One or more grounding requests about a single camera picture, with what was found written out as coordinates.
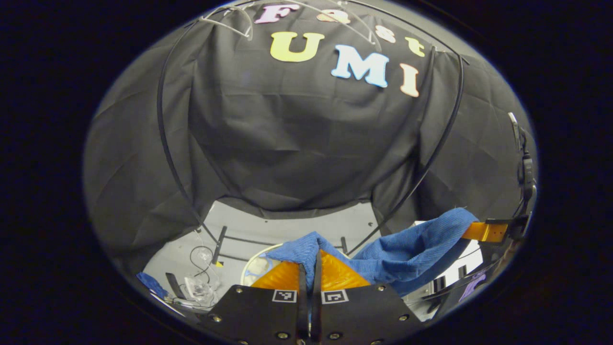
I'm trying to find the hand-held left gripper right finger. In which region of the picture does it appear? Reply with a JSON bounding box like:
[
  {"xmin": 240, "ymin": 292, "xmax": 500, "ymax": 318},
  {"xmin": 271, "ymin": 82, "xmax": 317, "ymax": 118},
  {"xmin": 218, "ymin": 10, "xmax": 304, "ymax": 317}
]
[{"xmin": 311, "ymin": 249, "xmax": 424, "ymax": 345}]

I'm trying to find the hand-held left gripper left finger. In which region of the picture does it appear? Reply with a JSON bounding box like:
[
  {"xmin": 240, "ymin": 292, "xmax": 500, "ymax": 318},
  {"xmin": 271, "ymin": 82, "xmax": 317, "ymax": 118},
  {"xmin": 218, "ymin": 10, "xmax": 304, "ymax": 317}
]
[{"xmin": 197, "ymin": 261, "xmax": 311, "ymax": 345}]

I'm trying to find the beige laundry hamper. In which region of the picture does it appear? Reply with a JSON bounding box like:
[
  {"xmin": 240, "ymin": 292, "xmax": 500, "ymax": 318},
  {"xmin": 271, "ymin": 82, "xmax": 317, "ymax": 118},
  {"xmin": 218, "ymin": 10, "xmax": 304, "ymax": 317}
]
[{"xmin": 239, "ymin": 242, "xmax": 307, "ymax": 289}]

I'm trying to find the blue corduroy jacket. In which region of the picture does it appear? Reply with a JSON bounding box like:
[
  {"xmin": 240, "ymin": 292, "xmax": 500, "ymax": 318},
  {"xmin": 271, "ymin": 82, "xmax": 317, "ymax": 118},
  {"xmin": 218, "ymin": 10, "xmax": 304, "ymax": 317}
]
[{"xmin": 265, "ymin": 207, "xmax": 479, "ymax": 298}]

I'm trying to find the white plastic hanger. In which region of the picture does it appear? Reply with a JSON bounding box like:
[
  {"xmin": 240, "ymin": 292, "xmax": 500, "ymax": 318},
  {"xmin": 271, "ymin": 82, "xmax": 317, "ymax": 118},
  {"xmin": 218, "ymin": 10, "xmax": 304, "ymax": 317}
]
[
  {"xmin": 283, "ymin": 0, "xmax": 384, "ymax": 51},
  {"xmin": 199, "ymin": 5, "xmax": 254, "ymax": 41}
]

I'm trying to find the black printed cloth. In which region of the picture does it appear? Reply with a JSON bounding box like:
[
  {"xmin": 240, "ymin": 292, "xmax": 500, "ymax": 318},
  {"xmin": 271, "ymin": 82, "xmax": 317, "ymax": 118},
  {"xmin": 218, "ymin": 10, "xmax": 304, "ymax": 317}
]
[{"xmin": 421, "ymin": 266, "xmax": 503, "ymax": 317}]

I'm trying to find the clear plastic bag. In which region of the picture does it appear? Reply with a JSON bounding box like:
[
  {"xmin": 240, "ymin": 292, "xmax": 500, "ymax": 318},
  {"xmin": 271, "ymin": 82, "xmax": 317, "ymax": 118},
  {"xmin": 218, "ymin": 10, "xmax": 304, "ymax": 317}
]
[{"xmin": 183, "ymin": 276, "xmax": 215, "ymax": 303}]

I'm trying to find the black garment rack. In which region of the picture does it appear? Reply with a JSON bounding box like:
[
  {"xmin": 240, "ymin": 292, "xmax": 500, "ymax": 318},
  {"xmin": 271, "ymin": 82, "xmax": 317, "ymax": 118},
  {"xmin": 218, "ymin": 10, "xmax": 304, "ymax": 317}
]
[{"xmin": 156, "ymin": 0, "xmax": 465, "ymax": 264}]

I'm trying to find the blue cloth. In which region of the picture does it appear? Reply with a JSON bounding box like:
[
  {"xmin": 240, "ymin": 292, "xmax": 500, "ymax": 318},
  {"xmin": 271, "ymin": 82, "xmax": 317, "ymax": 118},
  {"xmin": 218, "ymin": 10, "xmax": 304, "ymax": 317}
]
[{"xmin": 136, "ymin": 272, "xmax": 169, "ymax": 299}]

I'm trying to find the black backdrop cloth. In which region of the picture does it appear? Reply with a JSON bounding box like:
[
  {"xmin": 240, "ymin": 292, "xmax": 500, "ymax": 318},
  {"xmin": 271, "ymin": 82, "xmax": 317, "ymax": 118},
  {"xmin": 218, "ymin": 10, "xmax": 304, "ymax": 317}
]
[{"xmin": 82, "ymin": 0, "xmax": 539, "ymax": 288}]

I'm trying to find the black cable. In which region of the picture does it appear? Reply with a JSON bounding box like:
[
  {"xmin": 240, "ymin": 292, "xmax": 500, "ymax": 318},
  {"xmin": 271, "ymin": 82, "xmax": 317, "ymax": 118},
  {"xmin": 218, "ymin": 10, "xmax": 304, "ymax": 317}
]
[{"xmin": 190, "ymin": 229, "xmax": 215, "ymax": 284}]

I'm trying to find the black strap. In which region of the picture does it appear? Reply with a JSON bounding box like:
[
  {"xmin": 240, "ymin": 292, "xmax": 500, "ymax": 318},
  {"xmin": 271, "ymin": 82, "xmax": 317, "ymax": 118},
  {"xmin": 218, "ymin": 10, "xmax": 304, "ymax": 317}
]
[{"xmin": 165, "ymin": 272, "xmax": 186, "ymax": 300}]

